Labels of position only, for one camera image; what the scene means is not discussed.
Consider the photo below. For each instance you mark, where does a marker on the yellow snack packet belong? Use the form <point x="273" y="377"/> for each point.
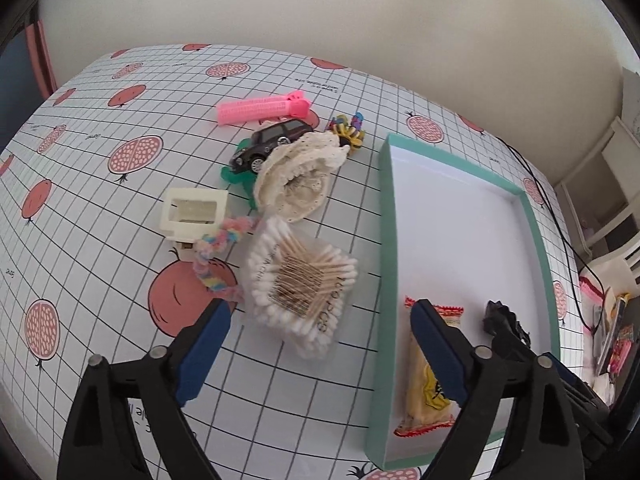
<point x="425" y="400"/>

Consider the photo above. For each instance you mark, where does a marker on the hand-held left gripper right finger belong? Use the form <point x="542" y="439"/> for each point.
<point x="440" y="355"/>

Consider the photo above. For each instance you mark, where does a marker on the pink printed packet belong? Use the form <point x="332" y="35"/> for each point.
<point x="622" y="347"/>

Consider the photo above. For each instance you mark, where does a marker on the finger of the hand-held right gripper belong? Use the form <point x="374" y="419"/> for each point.
<point x="587" y="405"/>

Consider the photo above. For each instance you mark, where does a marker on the teal-rimmed white tray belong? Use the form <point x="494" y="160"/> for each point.
<point x="460" y="240"/>

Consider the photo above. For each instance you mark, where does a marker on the colourful block toy car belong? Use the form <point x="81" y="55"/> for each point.
<point x="347" y="130"/>

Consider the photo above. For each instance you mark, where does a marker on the white shelf unit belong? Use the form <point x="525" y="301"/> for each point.
<point x="615" y="170"/>

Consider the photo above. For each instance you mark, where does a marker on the rainbow fuzzy scrunchie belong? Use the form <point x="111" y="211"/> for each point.
<point x="220" y="255"/>

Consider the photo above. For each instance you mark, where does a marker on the white square hair claw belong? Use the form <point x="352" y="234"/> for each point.
<point x="192" y="212"/>

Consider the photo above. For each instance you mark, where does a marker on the cotton swab box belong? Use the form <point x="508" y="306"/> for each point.
<point x="300" y="290"/>

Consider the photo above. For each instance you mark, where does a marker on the black toy car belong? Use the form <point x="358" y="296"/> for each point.
<point x="270" y="142"/>

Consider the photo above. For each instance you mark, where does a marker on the cream lace scrunchie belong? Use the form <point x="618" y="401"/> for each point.
<point x="300" y="180"/>

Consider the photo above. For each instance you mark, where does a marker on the pink striped crochet blanket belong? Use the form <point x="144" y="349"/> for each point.
<point x="592" y="290"/>

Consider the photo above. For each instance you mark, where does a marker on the pink plastic clip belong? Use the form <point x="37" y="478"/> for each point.
<point x="260" y="107"/>

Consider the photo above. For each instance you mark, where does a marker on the black action figurine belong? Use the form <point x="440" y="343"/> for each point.
<point x="505" y="320"/>

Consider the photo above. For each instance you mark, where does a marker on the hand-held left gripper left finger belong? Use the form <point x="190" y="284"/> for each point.
<point x="205" y="350"/>

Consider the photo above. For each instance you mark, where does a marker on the green plastic clip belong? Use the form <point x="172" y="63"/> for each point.
<point x="235" y="174"/>

